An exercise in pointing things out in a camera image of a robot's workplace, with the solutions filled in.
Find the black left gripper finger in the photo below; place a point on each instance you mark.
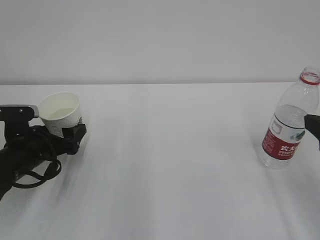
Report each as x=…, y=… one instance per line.
x=72, y=138

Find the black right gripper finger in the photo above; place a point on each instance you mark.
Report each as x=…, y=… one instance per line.
x=312, y=124

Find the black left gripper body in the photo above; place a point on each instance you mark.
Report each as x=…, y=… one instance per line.
x=30, y=150

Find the white paper cup green logo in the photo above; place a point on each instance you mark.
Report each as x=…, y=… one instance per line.
x=59, y=112

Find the clear water bottle red label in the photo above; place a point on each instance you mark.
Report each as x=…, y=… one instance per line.
x=287, y=126

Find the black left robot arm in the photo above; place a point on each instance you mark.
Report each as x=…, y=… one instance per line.
x=25, y=182

